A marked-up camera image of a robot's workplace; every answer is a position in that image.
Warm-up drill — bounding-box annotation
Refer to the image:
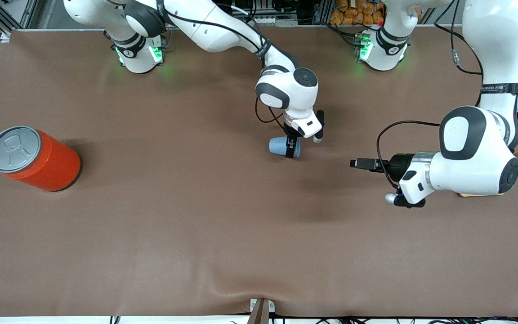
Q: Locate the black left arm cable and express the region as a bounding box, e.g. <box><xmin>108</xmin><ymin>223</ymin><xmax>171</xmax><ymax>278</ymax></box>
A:
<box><xmin>376</xmin><ymin>0</ymin><xmax>484</xmax><ymax>189</ymax></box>

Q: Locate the brown camera pole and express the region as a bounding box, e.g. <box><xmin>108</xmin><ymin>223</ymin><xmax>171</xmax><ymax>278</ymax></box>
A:
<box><xmin>246</xmin><ymin>299</ymin><xmax>270</xmax><ymax>324</ymax></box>

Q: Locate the orange can-shaped container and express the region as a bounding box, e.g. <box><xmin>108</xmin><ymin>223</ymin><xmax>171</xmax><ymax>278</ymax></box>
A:
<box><xmin>0</xmin><ymin>126</ymin><xmax>81</xmax><ymax>193</ymax></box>

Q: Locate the grey metal bracket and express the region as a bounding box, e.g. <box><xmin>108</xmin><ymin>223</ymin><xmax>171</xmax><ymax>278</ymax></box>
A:
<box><xmin>250</xmin><ymin>298</ymin><xmax>276</xmax><ymax>314</ymax></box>

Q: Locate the bag of orange items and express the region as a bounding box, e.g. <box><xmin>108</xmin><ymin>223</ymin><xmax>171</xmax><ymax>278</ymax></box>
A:
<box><xmin>330</xmin><ymin>0</ymin><xmax>385</xmax><ymax>26</ymax></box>

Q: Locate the brown table mat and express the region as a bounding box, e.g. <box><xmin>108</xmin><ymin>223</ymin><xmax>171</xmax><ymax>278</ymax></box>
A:
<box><xmin>0</xmin><ymin>25</ymin><xmax>518</xmax><ymax>318</ymax></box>

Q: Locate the white power strip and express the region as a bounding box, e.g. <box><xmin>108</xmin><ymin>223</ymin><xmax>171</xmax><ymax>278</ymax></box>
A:
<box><xmin>250</xmin><ymin>16</ymin><xmax>298</xmax><ymax>26</ymax></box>

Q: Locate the light blue plastic cup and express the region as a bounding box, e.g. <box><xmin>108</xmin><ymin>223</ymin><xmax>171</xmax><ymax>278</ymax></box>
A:
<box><xmin>269</xmin><ymin>136</ymin><xmax>301</xmax><ymax>158</ymax></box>

